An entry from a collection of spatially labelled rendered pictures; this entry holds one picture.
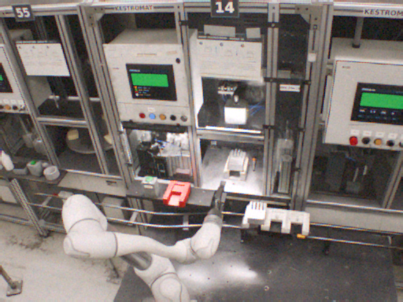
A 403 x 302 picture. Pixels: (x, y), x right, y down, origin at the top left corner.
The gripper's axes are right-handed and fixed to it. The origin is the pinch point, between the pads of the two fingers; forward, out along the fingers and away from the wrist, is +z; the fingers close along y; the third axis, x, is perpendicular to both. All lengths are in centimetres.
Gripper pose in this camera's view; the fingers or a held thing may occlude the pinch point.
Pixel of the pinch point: (223, 190)
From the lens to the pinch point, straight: 190.8
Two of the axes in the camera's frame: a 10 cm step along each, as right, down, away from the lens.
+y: -0.8, -7.8, -6.3
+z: 2.5, -6.2, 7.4
